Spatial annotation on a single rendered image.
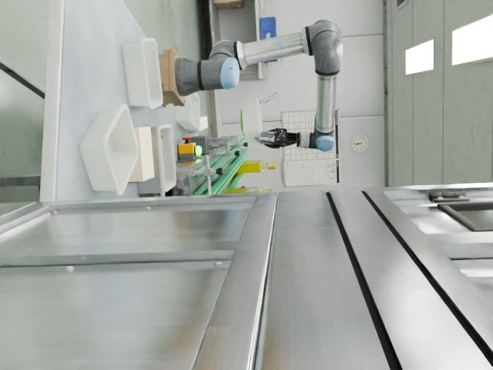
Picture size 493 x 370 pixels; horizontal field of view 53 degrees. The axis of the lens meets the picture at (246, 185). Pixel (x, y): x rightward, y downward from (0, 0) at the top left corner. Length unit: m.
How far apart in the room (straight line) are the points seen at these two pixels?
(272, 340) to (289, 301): 0.07
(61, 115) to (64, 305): 0.74
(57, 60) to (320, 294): 0.93
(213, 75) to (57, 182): 0.94
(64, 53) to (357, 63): 6.79
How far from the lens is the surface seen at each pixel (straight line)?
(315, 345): 0.37
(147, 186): 1.67
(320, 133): 2.07
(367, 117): 7.84
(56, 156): 1.17
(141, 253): 0.62
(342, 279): 0.49
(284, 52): 2.03
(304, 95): 7.75
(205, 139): 2.49
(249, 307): 0.44
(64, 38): 1.28
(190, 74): 1.93
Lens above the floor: 1.27
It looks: 6 degrees down
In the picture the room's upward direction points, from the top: 87 degrees clockwise
